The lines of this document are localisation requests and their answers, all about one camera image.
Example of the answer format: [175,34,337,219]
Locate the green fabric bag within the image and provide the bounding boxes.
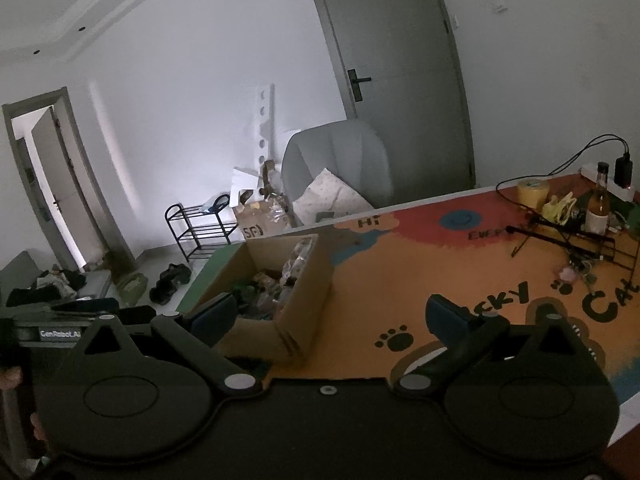
[116,271,149,307]

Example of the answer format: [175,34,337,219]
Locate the black cable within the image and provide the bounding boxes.
[495,134,632,212]

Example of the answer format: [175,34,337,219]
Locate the person's left hand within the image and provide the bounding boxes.
[0,365,25,392]

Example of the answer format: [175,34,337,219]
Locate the open interior door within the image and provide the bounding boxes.
[2,87,137,272]

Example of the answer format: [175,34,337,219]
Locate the power strip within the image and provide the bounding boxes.
[580,165,637,202]

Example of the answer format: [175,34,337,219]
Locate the grey room door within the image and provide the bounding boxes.
[302,0,477,192]

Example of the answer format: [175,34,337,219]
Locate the dotted white cushion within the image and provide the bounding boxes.
[292,167,374,227]

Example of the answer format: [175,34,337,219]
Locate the yellow tape roll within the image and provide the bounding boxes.
[516,177,550,212]

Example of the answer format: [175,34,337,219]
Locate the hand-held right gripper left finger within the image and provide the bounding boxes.
[70,292,262,395]

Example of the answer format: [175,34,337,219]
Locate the dark shoes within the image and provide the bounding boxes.
[149,262,192,304]

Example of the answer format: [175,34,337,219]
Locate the black wire rack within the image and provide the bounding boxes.
[507,210,640,282]

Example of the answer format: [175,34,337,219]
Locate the brown glass bottle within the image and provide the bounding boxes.
[585,161,612,236]

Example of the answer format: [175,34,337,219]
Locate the black metal shoe rack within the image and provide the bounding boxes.
[164,203,241,264]

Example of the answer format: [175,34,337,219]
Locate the white foam sheet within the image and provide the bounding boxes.
[231,167,259,207]

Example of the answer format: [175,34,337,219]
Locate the black plug charger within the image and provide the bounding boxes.
[614,150,634,189]

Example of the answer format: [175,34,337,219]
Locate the grey upholstered chair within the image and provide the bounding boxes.
[281,119,394,212]

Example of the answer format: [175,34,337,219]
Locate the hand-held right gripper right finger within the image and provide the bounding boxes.
[397,294,603,395]

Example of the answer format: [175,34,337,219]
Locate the black door handle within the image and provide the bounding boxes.
[346,68,372,104]

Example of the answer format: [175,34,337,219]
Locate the crumpled yellow bag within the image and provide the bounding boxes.
[542,195,579,227]

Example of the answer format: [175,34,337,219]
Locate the grey low sofa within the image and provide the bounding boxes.
[0,250,114,312]

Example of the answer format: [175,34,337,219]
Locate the pile of dark clothes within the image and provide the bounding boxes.
[5,269,87,307]

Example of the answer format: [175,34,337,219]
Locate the white perforated board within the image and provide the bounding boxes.
[245,84,277,172]

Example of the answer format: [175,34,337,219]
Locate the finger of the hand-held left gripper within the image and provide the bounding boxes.
[50,297,157,328]

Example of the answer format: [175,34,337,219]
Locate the brown SF cardboard box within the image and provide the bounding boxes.
[232,195,297,242]

